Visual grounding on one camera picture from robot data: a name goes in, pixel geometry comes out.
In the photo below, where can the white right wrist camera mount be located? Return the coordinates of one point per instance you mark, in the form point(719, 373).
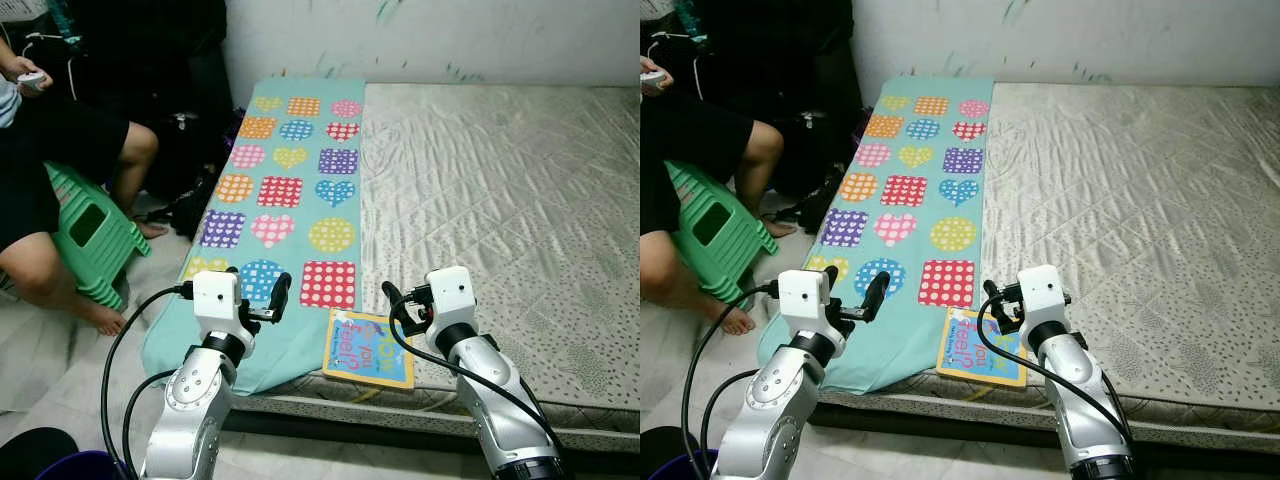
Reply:
point(1043, 295)
point(450, 295)

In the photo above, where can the grey quilted mattress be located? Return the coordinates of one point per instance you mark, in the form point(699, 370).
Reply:
point(1130, 200)
point(500, 200)

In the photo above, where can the dark bed frame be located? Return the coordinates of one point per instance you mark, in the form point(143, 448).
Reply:
point(350, 425)
point(950, 425)

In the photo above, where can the yellow and blue children's book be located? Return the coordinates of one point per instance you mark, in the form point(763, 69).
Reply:
point(975, 350)
point(365, 350)

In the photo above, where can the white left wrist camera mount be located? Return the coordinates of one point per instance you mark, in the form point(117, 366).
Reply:
point(218, 300)
point(805, 300)

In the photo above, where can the green plastic stool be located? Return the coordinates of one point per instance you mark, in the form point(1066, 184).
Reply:
point(720, 230)
point(95, 235)

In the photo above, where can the teal blanket with colourful patches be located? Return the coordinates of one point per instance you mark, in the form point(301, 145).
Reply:
point(290, 230)
point(915, 230)

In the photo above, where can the white handheld controller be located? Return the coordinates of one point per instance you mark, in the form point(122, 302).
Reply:
point(35, 83)
point(652, 82)

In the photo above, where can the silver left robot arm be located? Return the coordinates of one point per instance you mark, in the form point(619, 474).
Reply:
point(195, 395)
point(770, 395)

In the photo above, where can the person with bare legs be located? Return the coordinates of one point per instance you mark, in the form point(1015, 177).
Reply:
point(670, 270)
point(40, 270)

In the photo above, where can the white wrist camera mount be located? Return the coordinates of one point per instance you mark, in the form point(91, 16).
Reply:
point(1043, 295)
point(805, 300)
point(450, 295)
point(218, 300)

